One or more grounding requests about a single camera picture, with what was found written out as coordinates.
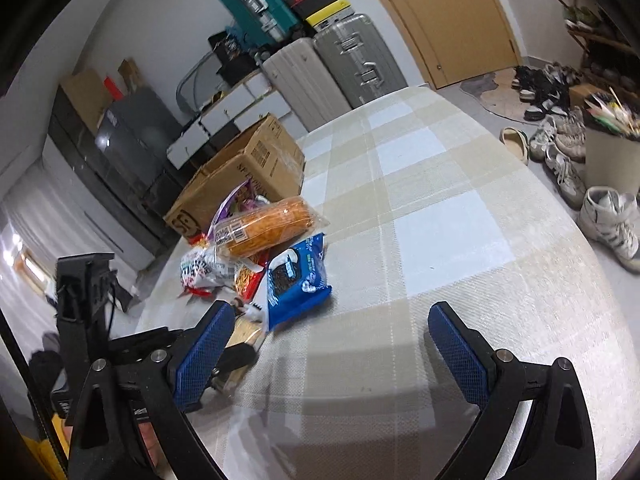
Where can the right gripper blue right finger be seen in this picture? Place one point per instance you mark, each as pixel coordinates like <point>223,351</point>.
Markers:
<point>466,353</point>

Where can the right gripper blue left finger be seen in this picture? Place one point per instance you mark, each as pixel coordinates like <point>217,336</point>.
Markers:
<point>195,353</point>

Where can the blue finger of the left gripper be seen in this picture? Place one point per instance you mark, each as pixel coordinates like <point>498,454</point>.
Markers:
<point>232,366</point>

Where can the white red snack bag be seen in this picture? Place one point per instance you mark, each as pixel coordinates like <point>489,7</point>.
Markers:
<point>249,274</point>

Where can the white noodle snack bag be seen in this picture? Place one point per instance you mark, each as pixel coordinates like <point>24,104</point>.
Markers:
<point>202,272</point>

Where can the blue Oreo pack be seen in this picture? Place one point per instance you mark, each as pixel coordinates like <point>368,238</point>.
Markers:
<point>296,282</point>

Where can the clear bread loaf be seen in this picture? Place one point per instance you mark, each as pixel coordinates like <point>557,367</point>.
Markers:
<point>265,227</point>

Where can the purple white snack bag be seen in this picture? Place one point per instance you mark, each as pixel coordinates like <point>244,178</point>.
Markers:
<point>242,198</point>

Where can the person's left hand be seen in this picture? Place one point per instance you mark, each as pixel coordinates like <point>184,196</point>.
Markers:
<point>151,443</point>

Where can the dark grey refrigerator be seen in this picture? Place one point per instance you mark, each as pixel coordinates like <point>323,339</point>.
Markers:
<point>134,136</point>

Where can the checked beige tablecloth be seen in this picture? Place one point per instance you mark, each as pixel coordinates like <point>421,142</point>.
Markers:
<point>422,204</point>

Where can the white sneaker on floor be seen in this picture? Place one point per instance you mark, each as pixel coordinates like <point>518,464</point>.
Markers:
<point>607,217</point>

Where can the brown cardboard SF box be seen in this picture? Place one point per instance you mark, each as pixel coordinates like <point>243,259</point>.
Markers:
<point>264,154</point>

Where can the oval mirror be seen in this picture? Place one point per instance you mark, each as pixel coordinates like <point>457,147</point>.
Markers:
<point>200,83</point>

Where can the white drawer desk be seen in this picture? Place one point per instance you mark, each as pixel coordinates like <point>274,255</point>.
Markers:
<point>251,99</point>

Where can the white bin with sticks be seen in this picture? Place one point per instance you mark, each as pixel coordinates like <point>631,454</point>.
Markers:
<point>612,143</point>

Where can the black backpack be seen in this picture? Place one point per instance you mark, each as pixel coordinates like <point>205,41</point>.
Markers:
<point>235,62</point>

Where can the beige hard suitcase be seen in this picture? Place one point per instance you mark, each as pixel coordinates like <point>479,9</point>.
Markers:
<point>298,73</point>

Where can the silver aluminium suitcase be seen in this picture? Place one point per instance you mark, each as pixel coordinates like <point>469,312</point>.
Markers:
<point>356,55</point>

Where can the teal hard suitcase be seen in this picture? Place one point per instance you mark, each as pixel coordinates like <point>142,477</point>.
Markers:
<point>266,24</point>

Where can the wooden door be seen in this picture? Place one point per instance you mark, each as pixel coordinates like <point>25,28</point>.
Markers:
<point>455,40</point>

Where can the wooden shoe rack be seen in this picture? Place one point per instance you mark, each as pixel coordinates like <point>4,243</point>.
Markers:
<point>608,55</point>

